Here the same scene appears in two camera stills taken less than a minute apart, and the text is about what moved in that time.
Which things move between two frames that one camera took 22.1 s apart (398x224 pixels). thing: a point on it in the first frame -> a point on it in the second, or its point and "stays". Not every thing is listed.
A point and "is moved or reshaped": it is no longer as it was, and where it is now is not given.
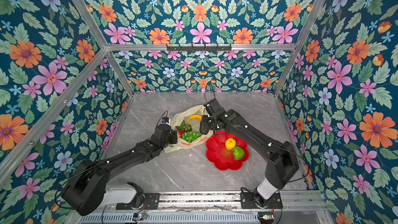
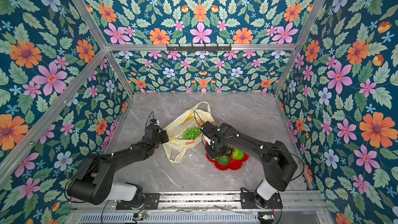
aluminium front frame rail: x=290 y=201 stays
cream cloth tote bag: x=184 y=116 is moved or reshaped
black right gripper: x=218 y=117 -> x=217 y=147
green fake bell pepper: x=238 y=153 stays
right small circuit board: x=266 y=217 stays
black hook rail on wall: x=199 y=48 stays
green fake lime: x=180 y=127 -> x=224 y=160
